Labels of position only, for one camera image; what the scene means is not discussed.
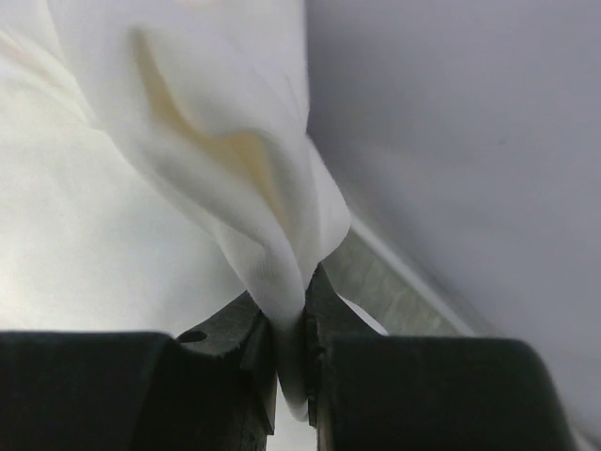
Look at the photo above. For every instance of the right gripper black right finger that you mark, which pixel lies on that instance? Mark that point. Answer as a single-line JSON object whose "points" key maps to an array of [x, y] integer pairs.
{"points": [[326, 315]]}

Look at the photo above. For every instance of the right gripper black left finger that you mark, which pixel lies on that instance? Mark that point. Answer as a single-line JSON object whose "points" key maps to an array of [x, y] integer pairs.
{"points": [[235, 392]]}

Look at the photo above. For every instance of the white floral t shirt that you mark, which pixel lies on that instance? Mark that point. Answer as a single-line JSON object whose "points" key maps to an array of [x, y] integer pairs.
{"points": [[155, 162]]}

